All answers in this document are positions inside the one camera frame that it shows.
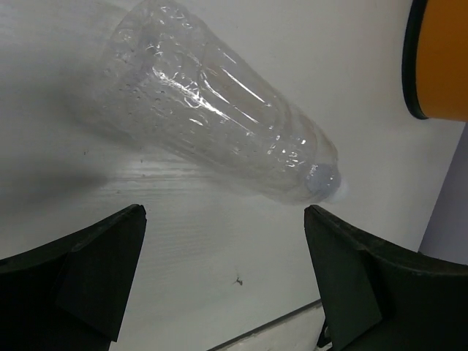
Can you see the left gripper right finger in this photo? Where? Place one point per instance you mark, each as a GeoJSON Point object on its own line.
{"type": "Point", "coordinates": [380, 296]}

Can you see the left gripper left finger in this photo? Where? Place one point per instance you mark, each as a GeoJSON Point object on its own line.
{"type": "Point", "coordinates": [72, 293]}

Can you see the clear bottle blue cap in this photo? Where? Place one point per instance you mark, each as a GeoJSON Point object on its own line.
{"type": "Point", "coordinates": [167, 80]}

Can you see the orange cylindrical bin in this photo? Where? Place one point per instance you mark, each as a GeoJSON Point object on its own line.
{"type": "Point", "coordinates": [434, 60]}

